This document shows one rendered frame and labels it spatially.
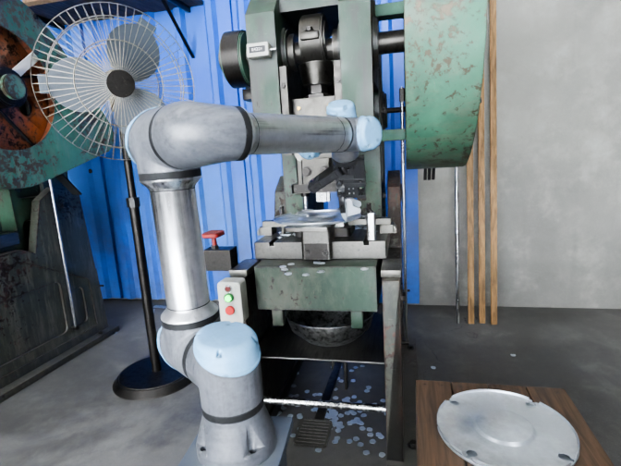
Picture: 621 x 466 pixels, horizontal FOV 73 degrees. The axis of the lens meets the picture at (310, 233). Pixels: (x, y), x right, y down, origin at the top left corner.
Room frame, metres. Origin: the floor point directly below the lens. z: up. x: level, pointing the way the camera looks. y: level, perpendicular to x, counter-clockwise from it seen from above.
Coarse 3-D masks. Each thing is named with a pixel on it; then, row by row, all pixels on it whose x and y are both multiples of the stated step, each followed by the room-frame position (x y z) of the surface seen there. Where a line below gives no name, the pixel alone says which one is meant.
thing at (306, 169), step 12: (312, 96) 1.47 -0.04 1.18; (324, 96) 1.41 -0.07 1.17; (300, 108) 1.43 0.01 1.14; (312, 108) 1.42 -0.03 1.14; (324, 108) 1.41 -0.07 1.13; (300, 156) 1.42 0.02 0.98; (324, 156) 1.42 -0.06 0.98; (300, 168) 1.44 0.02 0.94; (312, 168) 1.40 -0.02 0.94; (324, 168) 1.37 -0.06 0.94; (300, 180) 1.44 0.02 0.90
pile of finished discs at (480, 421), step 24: (456, 408) 0.93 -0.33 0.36; (480, 408) 0.92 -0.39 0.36; (504, 408) 0.91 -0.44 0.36; (528, 408) 0.91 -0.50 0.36; (456, 432) 0.84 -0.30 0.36; (480, 432) 0.83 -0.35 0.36; (504, 432) 0.82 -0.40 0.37; (528, 432) 0.82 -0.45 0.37; (552, 432) 0.82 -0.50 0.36; (576, 432) 0.81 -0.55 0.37; (480, 456) 0.76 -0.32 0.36; (504, 456) 0.76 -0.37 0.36; (528, 456) 0.75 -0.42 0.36; (552, 456) 0.75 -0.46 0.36; (576, 456) 0.74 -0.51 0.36
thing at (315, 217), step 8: (280, 216) 1.45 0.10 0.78; (288, 216) 1.44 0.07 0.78; (296, 216) 1.43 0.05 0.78; (304, 216) 1.38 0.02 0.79; (312, 216) 1.37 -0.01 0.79; (320, 216) 1.36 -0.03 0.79; (328, 216) 1.35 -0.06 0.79; (336, 216) 1.37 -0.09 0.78; (352, 216) 1.35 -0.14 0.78; (288, 224) 1.27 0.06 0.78; (296, 224) 1.25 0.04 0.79; (304, 224) 1.24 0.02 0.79; (312, 224) 1.24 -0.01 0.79; (320, 224) 1.24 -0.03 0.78; (328, 224) 1.24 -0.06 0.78
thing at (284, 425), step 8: (272, 416) 0.81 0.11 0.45; (280, 416) 0.80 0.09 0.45; (280, 424) 0.78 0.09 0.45; (288, 424) 0.77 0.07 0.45; (280, 432) 0.75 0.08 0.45; (288, 432) 0.75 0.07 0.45; (280, 440) 0.73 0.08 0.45; (288, 440) 0.75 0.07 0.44; (192, 448) 0.72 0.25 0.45; (280, 448) 0.70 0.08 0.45; (184, 456) 0.70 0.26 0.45; (192, 456) 0.70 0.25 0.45; (272, 456) 0.69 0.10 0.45; (280, 456) 0.68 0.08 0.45; (184, 464) 0.68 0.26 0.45; (192, 464) 0.68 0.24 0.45; (200, 464) 0.68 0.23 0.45; (264, 464) 0.67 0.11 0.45; (272, 464) 0.66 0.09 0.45; (280, 464) 0.67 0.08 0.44
